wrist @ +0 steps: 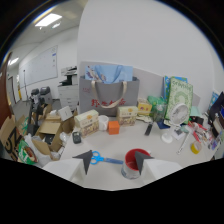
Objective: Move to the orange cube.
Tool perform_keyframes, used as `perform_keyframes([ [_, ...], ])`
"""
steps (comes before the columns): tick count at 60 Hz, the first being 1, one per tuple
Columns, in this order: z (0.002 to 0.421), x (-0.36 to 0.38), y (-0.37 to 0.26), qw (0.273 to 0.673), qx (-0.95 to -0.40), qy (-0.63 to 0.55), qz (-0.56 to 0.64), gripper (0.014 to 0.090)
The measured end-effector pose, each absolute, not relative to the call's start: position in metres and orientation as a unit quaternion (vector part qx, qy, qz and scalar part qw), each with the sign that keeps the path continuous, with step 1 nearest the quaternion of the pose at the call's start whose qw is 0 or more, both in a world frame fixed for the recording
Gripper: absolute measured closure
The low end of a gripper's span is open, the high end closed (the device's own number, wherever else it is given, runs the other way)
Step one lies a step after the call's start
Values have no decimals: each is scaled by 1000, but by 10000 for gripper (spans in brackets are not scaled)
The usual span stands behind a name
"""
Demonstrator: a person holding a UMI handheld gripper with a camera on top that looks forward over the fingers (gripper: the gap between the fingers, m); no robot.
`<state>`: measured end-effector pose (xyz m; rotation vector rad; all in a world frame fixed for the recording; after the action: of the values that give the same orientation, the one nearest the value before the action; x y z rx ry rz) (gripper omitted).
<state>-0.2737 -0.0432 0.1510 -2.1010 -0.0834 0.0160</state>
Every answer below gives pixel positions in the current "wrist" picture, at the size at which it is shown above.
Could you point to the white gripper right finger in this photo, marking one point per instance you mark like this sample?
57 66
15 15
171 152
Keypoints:
156 167

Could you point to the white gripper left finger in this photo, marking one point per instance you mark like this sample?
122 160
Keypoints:
71 166

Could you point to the orange cube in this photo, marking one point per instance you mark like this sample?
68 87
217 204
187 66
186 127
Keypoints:
113 127

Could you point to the red cup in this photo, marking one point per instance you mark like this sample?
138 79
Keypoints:
131 164

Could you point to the black small device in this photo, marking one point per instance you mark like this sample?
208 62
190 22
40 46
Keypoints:
76 137

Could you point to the white pen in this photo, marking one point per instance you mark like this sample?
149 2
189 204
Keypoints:
184 144

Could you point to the black remote control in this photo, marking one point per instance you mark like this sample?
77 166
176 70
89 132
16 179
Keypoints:
148 128

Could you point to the open cardboard box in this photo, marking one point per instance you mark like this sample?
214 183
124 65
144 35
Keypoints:
50 130

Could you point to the yellow tape roll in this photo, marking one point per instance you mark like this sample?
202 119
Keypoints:
196 147

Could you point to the large cream tea box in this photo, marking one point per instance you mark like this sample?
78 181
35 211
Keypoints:
87 123

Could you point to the green snack bag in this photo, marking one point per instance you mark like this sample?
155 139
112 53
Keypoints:
25 152

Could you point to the small white desk fan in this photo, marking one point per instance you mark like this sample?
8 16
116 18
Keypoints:
175 121

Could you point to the white mug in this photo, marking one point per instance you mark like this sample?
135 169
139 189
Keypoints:
103 122

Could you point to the clear plastic bottle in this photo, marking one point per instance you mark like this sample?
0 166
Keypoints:
160 112

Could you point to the small cream tea box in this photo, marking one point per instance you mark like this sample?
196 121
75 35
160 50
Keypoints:
127 115

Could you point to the yellow box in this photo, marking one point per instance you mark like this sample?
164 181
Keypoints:
144 108

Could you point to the green patterned book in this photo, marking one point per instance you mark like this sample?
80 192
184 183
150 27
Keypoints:
179 96

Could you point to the black office chair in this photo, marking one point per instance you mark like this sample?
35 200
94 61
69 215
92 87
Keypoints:
40 96

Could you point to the office printer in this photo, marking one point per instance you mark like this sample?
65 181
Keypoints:
68 89

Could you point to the blue book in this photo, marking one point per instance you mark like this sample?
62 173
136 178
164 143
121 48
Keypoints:
166 87

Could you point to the grey tote bag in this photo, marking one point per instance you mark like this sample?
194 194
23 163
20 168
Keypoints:
108 94

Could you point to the whiteboard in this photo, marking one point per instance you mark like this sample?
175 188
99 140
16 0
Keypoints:
39 66

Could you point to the ceiling light panel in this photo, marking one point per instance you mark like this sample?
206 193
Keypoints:
48 20

